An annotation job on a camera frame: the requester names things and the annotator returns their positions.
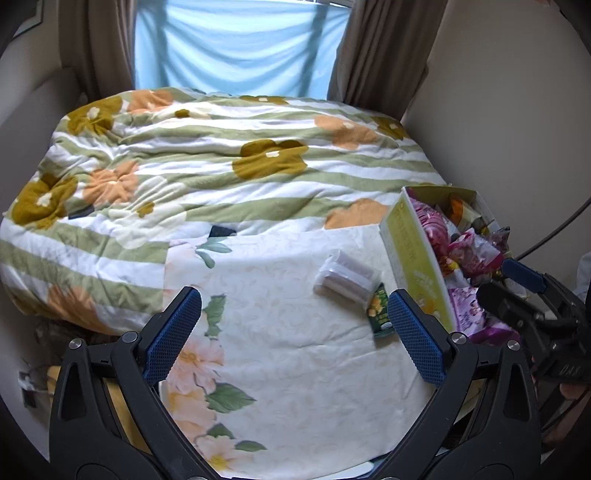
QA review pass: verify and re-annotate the pink snack bag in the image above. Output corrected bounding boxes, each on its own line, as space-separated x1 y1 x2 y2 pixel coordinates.
411 196 451 259

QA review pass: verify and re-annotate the light blue window curtain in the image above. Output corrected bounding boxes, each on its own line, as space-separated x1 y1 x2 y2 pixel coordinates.
133 0 349 100

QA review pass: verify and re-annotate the green snack packet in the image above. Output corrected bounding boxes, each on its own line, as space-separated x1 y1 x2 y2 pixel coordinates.
367 282 399 344

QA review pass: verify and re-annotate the clear plastic snack packet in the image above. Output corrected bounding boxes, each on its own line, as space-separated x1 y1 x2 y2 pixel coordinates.
313 249 384 304

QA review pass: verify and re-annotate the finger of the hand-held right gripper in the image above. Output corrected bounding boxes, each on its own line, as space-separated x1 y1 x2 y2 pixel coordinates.
475 281 548 335
501 257 570 297

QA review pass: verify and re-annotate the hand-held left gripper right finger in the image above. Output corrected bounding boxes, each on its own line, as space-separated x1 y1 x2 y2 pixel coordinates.
369 288 541 480

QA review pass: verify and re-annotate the yellow-green cardboard box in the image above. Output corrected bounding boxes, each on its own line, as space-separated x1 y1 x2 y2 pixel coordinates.
379 185 504 333

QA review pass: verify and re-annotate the floral striped blanket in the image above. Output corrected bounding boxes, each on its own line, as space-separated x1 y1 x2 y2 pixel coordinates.
0 88 446 335

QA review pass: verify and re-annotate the floral tablecloth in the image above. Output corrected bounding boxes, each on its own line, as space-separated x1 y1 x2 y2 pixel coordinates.
159 226 458 478

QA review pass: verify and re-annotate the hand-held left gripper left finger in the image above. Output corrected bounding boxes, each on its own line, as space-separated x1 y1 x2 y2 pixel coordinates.
48 286 232 480

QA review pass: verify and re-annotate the wall socket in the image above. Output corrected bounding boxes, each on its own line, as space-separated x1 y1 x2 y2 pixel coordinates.
18 369 38 409

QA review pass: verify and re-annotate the person's right hand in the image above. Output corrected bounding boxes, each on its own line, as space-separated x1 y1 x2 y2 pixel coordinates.
558 382 588 403

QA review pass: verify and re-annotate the pink white candy packet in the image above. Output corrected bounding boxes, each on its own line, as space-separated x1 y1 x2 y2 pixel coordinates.
443 231 504 278

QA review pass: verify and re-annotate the black cable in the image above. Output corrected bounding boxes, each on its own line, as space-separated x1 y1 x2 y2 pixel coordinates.
515 198 591 261

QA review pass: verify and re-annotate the brown curtain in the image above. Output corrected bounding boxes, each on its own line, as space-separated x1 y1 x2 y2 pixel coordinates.
58 0 137 100
325 0 455 123

